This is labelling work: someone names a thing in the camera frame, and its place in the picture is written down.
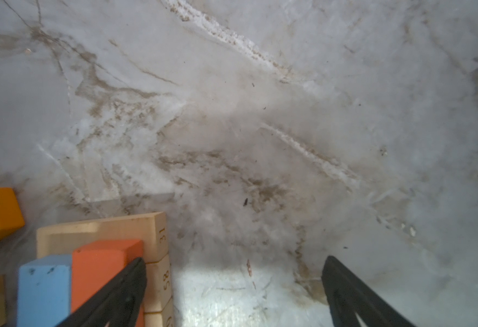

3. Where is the long natural wood block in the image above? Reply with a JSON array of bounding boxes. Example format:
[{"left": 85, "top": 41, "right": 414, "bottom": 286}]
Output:
[{"left": 144, "top": 299, "right": 175, "bottom": 327}]

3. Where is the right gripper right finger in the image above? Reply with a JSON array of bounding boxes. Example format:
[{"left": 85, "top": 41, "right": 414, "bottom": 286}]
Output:
[{"left": 321, "top": 256, "right": 414, "bottom": 327}]

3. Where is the light blue wood block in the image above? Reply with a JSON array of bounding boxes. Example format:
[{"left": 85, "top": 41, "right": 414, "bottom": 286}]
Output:
[{"left": 17, "top": 254, "right": 72, "bottom": 326}]

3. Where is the orange-red wood block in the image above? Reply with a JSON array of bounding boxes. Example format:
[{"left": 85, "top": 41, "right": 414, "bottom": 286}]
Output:
[{"left": 70, "top": 239, "right": 145, "bottom": 326}]

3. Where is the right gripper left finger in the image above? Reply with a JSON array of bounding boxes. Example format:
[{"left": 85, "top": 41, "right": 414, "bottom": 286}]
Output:
[{"left": 58, "top": 258, "right": 147, "bottom": 327}]

